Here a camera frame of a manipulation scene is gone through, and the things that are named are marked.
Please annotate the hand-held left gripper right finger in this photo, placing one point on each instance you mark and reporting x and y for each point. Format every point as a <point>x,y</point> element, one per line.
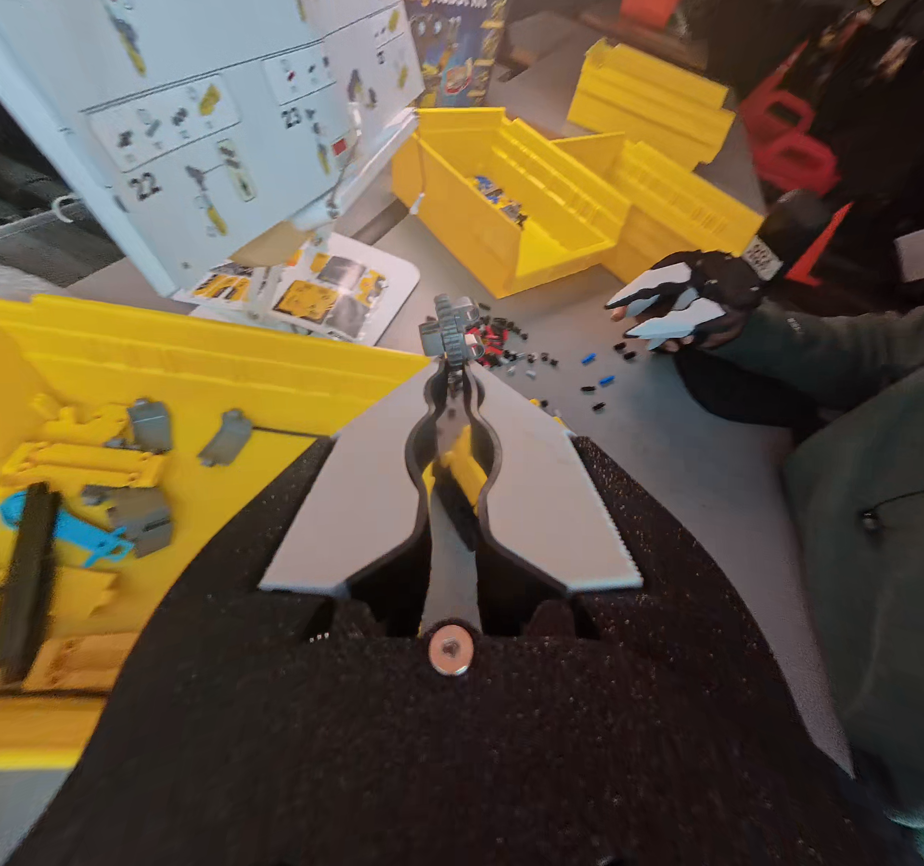
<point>563,519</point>

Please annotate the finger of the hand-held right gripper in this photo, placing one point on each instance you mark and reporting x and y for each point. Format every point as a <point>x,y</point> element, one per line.
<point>653,290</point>
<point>678,321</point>

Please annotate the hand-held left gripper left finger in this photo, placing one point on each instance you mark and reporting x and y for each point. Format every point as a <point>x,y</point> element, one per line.
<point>339,519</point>

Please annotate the yellow plastic bin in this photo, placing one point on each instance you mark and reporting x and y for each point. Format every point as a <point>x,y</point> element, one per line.
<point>686,209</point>
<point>216,375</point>
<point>650,101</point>
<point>462,231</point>

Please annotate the yellow black lego robot model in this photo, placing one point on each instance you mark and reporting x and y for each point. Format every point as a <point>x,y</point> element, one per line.
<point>465,473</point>

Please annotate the pile of small lego pins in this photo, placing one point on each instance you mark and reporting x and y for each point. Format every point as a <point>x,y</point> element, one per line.
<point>494,343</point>

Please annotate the blue grey lego parts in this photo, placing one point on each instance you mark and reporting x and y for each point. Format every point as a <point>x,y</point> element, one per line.
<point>498,195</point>

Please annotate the grey grille yellow lego assembly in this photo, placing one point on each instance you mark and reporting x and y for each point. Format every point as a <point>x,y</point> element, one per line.
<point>455,339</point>

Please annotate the person's right hand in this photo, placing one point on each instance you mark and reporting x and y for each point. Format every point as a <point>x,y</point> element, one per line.
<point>671,346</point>

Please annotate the sticker sheet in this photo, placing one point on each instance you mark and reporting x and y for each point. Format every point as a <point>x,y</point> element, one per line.
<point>303,299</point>

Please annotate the person's green sweater torso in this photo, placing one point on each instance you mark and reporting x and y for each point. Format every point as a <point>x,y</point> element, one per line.
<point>866,592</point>

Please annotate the robot kit box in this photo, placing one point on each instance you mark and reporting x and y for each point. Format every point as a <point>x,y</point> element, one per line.
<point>462,36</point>

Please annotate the instruction booklet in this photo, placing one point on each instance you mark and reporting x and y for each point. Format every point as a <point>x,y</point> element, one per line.
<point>180,50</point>

